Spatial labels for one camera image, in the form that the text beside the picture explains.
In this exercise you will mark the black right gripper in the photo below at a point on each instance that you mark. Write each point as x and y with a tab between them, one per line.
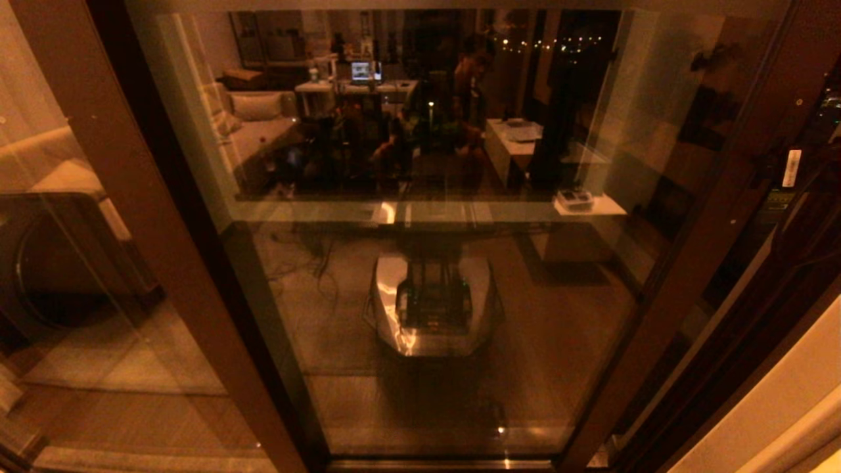
798	167

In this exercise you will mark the brown framed sliding glass door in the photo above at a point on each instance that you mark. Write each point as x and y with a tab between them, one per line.
690	263

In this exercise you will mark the black aluminum extrusion rail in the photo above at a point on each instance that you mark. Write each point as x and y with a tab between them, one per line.
460	463

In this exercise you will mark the brown framed fixed glass panel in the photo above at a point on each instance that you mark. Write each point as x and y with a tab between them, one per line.
131	197

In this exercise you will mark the dark brown door frame jamb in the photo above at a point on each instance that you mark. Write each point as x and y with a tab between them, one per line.
742	374

